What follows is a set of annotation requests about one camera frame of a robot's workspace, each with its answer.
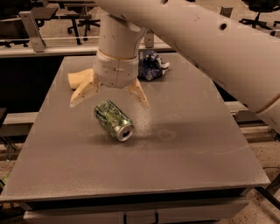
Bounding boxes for metal bracket post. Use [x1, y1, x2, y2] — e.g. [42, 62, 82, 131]
[220, 7, 233, 18]
[144, 30, 154, 48]
[19, 11, 46, 53]

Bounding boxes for black office chair left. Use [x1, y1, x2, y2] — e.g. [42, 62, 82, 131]
[67, 6, 100, 44]

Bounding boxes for metal barrier rail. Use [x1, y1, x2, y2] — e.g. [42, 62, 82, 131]
[0, 40, 173, 59]

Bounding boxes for dark desk in background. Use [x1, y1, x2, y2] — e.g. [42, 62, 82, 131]
[0, 0, 97, 47]

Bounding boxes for crumpled blue chip bag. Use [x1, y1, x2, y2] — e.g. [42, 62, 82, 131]
[138, 51, 170, 81]

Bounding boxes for right metal bracket post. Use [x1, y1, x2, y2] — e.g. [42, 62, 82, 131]
[220, 7, 233, 18]

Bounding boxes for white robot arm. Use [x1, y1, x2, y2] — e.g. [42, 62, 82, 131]
[70, 0, 280, 132]

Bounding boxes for middle metal bracket post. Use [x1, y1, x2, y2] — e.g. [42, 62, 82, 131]
[144, 30, 154, 48]

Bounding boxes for yellow sponge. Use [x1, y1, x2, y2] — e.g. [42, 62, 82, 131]
[67, 68, 94, 90]

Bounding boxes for black office chair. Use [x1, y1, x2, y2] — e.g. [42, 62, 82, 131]
[240, 0, 280, 36]
[67, 6, 100, 44]

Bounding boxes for green soda can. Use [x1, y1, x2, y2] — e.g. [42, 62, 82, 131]
[94, 100, 135, 142]

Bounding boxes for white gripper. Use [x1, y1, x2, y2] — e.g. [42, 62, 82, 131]
[70, 51, 150, 108]

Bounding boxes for black office chair right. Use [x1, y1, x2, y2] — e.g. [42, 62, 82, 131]
[240, 0, 280, 36]

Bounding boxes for left metal bracket post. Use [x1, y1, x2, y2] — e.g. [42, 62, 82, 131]
[19, 11, 46, 53]

